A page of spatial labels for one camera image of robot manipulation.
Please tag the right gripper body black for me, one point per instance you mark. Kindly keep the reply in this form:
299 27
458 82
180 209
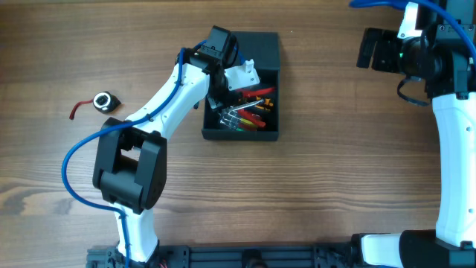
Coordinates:
377 51

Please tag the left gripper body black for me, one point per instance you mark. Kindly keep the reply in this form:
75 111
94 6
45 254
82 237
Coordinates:
214 98

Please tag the red-handled wire stripper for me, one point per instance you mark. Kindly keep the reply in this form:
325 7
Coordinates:
259 117

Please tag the clear pack of colourful screwdrivers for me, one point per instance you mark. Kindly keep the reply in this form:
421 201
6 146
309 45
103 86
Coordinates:
235 120

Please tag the orange black long-nose pliers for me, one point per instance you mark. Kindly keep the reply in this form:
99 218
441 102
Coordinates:
265 104

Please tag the dark green box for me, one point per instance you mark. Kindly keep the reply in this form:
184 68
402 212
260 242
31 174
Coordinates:
264 49

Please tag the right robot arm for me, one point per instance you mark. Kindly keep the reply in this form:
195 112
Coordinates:
434 44

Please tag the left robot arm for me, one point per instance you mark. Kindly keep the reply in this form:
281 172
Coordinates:
131 163

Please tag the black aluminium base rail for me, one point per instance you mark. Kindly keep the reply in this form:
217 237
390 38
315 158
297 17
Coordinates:
320 255

